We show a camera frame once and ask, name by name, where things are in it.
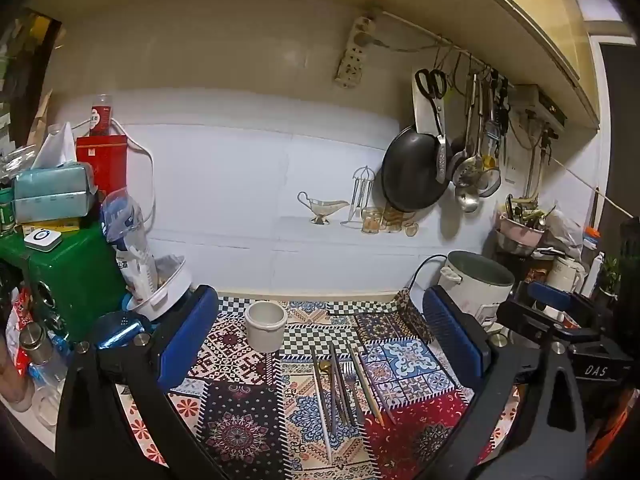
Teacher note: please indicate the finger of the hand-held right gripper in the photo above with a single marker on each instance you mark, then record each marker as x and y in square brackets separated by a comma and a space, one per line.
[530, 320]
[550, 292]

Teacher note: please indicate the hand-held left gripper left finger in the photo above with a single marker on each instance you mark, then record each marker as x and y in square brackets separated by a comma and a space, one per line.
[186, 336]

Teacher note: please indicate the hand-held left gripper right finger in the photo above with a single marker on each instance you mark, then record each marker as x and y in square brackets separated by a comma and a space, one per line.
[450, 332]

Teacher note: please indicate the white ceramic cup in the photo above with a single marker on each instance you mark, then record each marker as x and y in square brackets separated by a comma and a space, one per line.
[265, 327]

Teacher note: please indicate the grey metal chopstick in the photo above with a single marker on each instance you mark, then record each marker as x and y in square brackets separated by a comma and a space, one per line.
[355, 385]
[333, 390]
[382, 395]

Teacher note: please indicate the silver fork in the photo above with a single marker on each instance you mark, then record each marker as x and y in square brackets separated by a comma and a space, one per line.
[346, 390]

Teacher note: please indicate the gold spoon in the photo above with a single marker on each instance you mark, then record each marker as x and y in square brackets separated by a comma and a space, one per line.
[324, 367]

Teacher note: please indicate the hanging ladles and utensils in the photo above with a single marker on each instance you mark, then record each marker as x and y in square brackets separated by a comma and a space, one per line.
[467, 167]

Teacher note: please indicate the white kettle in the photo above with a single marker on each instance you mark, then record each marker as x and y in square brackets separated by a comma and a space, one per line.
[564, 272]

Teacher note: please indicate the white jug with blue base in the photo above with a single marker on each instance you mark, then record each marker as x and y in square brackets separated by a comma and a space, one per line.
[162, 290]

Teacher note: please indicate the white rice cooker pot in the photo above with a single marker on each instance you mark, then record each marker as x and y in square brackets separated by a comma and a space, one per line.
[475, 280]

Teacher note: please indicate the pink utensil holder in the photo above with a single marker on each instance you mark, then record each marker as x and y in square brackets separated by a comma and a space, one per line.
[520, 232]

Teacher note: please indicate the blue shiny can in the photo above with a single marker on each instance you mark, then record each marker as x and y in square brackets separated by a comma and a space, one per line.
[117, 332]

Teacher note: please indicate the colourful patterned table mat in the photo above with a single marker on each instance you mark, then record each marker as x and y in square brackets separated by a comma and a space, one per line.
[240, 410]

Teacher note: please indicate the blue and white plastic bag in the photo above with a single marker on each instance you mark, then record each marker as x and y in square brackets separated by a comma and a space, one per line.
[127, 240]

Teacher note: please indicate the metal ladle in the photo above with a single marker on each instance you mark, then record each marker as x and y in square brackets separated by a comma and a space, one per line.
[469, 201]

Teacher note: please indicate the green box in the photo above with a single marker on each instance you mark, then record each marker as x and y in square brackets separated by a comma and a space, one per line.
[67, 280]

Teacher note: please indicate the metal canister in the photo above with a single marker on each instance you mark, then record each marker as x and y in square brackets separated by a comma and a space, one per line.
[35, 345]

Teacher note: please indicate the black wok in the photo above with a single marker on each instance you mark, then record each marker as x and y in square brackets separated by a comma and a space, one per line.
[411, 170]

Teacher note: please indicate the small white device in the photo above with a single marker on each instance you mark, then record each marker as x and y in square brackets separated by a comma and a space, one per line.
[43, 240]

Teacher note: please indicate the teal tissue pack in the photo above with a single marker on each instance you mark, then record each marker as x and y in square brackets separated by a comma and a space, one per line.
[52, 192]

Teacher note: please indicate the red labelled bottle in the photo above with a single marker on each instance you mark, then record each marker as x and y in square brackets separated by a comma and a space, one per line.
[100, 116]

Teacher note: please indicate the cream overhead cabinet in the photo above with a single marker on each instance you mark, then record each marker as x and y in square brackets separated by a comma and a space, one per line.
[525, 10]

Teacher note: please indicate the white power strip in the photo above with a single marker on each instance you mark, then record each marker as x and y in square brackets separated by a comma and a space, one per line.
[353, 52]

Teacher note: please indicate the wall-mounted heater unit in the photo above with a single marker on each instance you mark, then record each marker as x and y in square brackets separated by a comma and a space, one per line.
[542, 102]

